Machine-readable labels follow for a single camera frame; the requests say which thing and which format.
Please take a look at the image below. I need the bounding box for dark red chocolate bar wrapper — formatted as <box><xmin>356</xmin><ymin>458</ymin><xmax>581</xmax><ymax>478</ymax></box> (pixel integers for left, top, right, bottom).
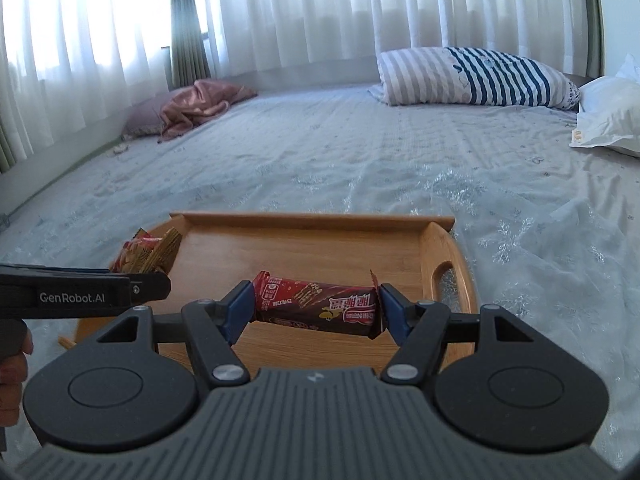
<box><xmin>252</xmin><ymin>271</ymin><xmax>384</xmax><ymax>339</ymax></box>

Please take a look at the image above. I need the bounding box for red cracker snack pack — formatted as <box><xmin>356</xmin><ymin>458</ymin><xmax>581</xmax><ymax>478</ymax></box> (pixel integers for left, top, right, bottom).
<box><xmin>108</xmin><ymin>228</ymin><xmax>182</xmax><ymax>274</ymax></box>

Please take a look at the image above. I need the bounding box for person's left hand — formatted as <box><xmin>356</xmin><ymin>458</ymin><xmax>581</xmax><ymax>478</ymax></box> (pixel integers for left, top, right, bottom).
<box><xmin>1</xmin><ymin>320</ymin><xmax>34</xmax><ymax>428</ymax></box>

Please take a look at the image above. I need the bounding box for wooden serving tray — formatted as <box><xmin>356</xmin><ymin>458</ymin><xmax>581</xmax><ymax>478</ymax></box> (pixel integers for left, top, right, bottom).
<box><xmin>58</xmin><ymin>211</ymin><xmax>478</xmax><ymax>378</ymax></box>

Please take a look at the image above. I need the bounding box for light blue bed sheet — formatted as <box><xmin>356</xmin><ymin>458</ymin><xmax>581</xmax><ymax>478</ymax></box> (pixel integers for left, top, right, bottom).
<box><xmin>1</xmin><ymin>87</ymin><xmax>639</xmax><ymax>467</ymax></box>

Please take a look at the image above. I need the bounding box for mauve pillow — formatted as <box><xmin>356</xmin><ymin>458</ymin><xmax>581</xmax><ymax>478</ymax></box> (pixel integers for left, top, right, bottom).
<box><xmin>122</xmin><ymin>91</ymin><xmax>175</xmax><ymax>140</ymax></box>

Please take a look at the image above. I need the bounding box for pink crumpled blanket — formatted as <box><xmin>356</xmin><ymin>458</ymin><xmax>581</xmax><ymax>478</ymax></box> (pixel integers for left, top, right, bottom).
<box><xmin>160</xmin><ymin>79</ymin><xmax>257</xmax><ymax>142</ymax></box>

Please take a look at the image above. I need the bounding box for striped blue white pillow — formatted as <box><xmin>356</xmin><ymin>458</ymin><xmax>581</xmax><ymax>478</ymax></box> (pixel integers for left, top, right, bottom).
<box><xmin>370</xmin><ymin>47</ymin><xmax>580</xmax><ymax>110</ymax></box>

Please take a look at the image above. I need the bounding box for white sheer curtain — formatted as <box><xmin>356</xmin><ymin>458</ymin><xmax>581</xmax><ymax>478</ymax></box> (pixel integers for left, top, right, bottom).
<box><xmin>1</xmin><ymin>0</ymin><xmax>600</xmax><ymax>168</ymax></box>

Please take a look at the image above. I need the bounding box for green drape curtain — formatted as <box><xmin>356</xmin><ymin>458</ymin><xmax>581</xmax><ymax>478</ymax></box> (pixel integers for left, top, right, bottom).
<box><xmin>169</xmin><ymin>0</ymin><xmax>210</xmax><ymax>88</ymax></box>

